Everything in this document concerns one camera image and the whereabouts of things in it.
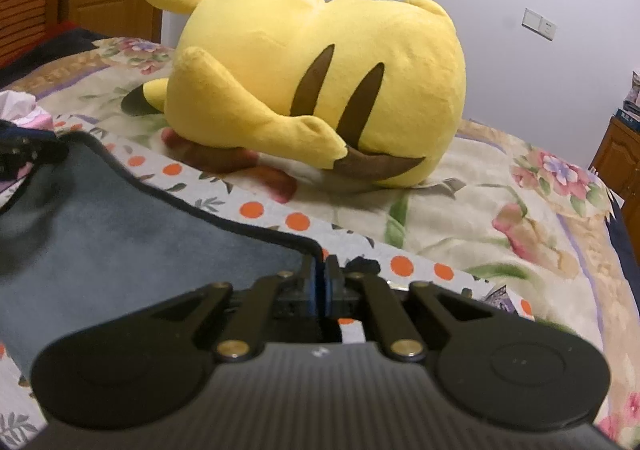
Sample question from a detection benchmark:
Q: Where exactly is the yellow Pikachu plush toy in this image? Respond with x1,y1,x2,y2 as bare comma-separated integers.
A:
122,0,466,188

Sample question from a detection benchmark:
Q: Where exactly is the stack of boxes on cabinet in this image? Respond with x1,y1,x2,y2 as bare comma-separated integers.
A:
615,72,640,132

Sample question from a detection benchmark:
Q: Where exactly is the purple snack packet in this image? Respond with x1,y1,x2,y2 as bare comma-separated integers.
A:
482,284,521,315

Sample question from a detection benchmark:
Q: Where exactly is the floral bed quilt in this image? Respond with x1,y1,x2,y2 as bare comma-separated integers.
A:
1,38,639,448

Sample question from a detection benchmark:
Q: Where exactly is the purple and grey towel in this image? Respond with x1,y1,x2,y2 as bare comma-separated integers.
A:
1,132,322,374

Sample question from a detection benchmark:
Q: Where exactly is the white wall switch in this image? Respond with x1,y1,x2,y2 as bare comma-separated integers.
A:
522,8,556,41

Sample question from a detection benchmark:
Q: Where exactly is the wooden sideboard cabinet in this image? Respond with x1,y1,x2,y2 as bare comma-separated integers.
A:
590,116,639,216

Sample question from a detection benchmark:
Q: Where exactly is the pink tissue box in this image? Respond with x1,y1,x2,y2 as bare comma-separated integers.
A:
0,90,54,131

